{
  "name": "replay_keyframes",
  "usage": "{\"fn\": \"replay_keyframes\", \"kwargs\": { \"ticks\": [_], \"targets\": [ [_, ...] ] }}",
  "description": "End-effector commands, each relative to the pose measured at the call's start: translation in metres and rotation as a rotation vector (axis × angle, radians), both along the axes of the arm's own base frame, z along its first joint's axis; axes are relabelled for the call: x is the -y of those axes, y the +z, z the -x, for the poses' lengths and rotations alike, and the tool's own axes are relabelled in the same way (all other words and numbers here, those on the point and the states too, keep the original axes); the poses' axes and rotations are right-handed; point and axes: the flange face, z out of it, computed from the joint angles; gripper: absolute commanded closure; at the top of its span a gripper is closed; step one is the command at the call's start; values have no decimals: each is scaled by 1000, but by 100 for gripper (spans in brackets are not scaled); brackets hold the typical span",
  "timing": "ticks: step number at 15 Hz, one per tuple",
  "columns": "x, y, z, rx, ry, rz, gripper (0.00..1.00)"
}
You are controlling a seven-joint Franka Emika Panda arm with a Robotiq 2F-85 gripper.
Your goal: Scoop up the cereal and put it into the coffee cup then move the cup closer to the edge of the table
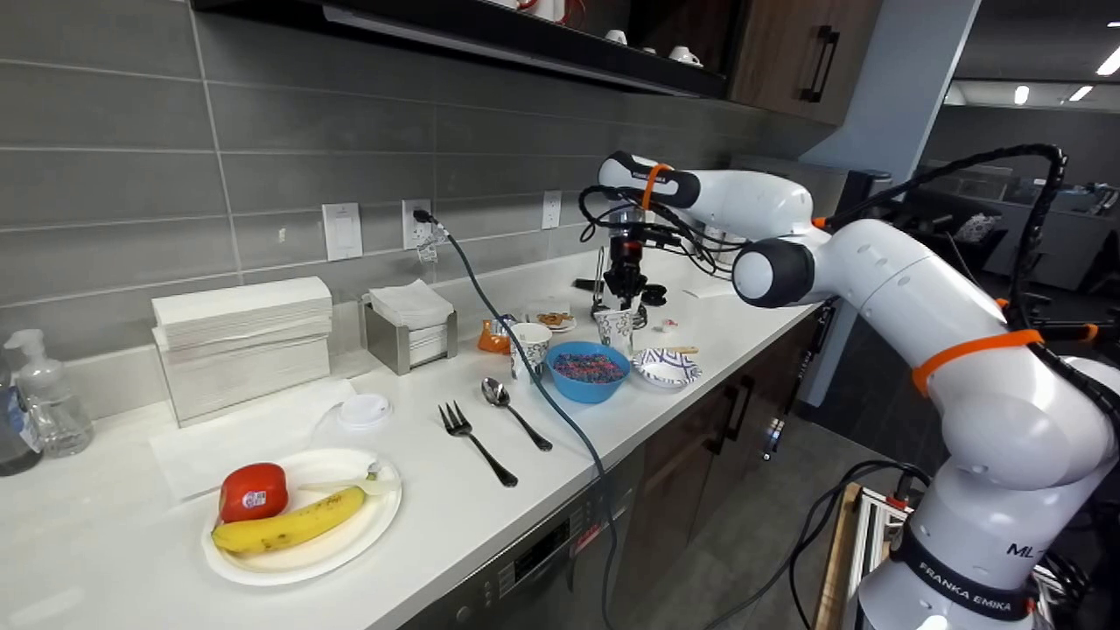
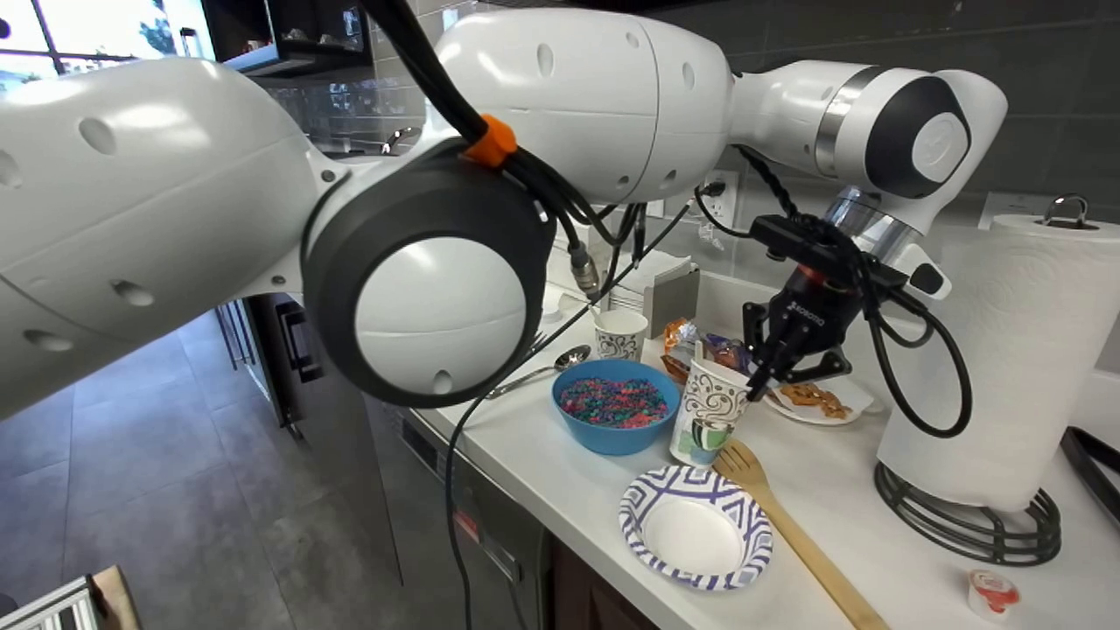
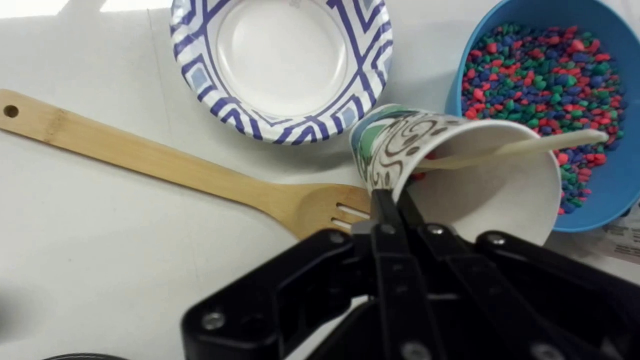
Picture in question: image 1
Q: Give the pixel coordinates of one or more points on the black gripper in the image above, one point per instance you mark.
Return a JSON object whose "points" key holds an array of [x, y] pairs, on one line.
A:
{"points": [[623, 256]]}

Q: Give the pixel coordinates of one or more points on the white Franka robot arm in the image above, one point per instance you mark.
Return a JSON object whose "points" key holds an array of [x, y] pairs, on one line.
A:
{"points": [[993, 432]]}

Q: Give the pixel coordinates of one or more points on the colourful cereal pieces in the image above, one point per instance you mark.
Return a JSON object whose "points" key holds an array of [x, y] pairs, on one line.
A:
{"points": [[587, 365]]}

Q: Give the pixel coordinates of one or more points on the white patterned coffee cup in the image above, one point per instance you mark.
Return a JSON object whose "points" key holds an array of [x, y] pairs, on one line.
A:
{"points": [[531, 352]]}

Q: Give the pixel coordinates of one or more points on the white cup on shelf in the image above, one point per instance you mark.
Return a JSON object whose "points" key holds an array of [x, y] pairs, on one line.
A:
{"points": [[616, 36], [683, 54]]}

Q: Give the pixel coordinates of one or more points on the white appliance grey base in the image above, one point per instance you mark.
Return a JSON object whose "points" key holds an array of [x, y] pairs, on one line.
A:
{"points": [[596, 266]]}

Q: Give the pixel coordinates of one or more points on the blue patterned paper bowl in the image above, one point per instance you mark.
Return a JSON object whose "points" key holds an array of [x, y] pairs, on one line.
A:
{"points": [[664, 372]]}

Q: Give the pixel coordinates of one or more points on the small orange item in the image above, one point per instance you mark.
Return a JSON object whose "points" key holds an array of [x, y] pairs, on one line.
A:
{"points": [[490, 340]]}

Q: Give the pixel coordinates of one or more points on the metal spoon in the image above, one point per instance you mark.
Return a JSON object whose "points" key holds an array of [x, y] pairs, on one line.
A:
{"points": [[496, 392]]}

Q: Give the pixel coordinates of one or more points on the wooden lower cabinet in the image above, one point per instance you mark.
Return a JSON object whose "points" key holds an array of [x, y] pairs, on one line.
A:
{"points": [[686, 467]]}

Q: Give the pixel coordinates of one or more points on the wooden cabinet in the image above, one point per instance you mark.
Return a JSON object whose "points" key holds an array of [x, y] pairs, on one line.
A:
{"points": [[686, 467], [770, 57]]}

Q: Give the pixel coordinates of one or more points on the metal fork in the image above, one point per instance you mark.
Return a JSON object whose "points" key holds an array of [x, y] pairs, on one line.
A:
{"points": [[456, 421]]}

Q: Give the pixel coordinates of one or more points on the metal napkin holder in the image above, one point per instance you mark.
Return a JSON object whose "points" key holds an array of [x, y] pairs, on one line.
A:
{"points": [[406, 332]]}

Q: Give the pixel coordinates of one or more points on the white outlet with plug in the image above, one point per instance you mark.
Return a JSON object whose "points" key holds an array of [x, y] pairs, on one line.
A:
{"points": [[410, 233]]}

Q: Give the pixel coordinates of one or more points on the wooden upper cabinet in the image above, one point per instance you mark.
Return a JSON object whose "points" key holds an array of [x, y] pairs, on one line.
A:
{"points": [[770, 57]]}

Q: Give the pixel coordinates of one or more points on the white mug with red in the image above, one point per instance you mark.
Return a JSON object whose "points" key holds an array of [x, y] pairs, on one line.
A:
{"points": [[543, 9]]}

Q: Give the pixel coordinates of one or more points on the dark dishwasher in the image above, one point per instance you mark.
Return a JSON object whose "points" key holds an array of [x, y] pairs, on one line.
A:
{"points": [[511, 583]]}

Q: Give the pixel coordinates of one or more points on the white paper towel stack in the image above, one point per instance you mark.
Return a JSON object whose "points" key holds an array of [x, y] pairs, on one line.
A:
{"points": [[240, 344]]}

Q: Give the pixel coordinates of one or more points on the yellow banana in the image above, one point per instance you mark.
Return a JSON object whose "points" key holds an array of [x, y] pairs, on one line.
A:
{"points": [[292, 526]]}

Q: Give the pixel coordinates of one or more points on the red apple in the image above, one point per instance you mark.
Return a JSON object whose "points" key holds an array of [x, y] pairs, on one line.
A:
{"points": [[251, 490]]}

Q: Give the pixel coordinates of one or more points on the clear sanitizer pump bottle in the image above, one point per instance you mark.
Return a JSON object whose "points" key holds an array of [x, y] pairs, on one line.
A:
{"points": [[49, 402]]}

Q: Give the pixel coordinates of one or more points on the small white wall outlet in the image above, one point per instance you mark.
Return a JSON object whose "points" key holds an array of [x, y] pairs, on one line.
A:
{"points": [[552, 210]]}

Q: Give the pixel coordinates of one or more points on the white wall switch plate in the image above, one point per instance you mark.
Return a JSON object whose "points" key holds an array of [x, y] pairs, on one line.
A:
{"points": [[340, 233]]}

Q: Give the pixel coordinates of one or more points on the dark wall shelf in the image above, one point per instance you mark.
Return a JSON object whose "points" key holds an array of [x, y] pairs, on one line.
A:
{"points": [[468, 22]]}

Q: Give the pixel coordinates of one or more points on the wooden post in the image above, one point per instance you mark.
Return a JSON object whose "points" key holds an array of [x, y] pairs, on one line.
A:
{"points": [[833, 572]]}

